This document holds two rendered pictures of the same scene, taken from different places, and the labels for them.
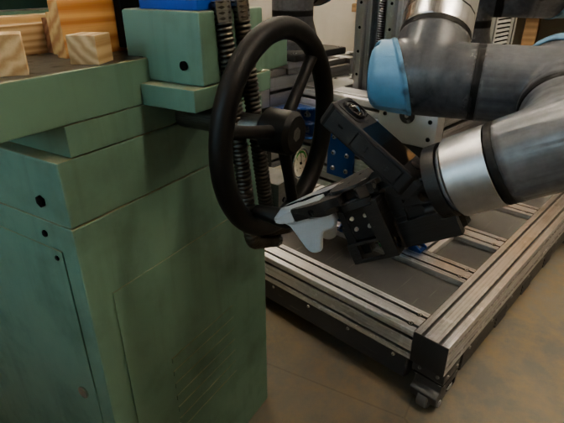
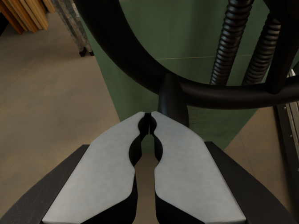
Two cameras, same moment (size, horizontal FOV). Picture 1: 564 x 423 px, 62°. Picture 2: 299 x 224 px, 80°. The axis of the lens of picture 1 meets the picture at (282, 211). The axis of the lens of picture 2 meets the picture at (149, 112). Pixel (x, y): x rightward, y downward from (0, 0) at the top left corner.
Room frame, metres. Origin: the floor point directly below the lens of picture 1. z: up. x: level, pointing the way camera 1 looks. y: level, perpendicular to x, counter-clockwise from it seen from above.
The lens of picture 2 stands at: (0.47, -0.06, 0.85)
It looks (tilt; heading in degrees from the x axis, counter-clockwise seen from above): 57 degrees down; 63
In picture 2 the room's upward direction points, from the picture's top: 5 degrees counter-clockwise
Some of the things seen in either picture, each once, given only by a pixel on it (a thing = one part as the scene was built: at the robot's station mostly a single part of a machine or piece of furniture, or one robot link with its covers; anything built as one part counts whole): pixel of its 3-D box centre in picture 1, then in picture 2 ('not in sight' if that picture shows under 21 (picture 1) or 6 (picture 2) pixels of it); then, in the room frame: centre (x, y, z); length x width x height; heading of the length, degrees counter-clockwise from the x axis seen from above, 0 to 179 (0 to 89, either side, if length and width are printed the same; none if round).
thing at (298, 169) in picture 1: (293, 165); not in sight; (0.91, -0.02, 0.65); 0.06 x 0.04 x 0.08; 149
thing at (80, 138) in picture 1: (133, 99); not in sight; (0.76, 0.24, 0.82); 0.40 x 0.21 x 0.04; 149
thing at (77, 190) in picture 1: (69, 122); not in sight; (0.86, 0.40, 0.76); 0.57 x 0.45 x 0.09; 59
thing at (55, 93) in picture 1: (156, 69); not in sight; (0.75, 0.19, 0.87); 0.61 x 0.30 x 0.06; 149
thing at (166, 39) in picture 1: (196, 41); not in sight; (0.70, 0.12, 0.91); 0.15 x 0.14 x 0.09; 149
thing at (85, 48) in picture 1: (90, 48); not in sight; (0.62, 0.24, 0.92); 0.04 x 0.04 x 0.03; 83
